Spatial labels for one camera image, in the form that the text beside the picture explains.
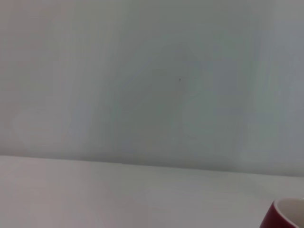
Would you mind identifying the red ceramic mug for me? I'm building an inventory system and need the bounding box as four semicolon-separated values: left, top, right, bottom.
258;197;304;228

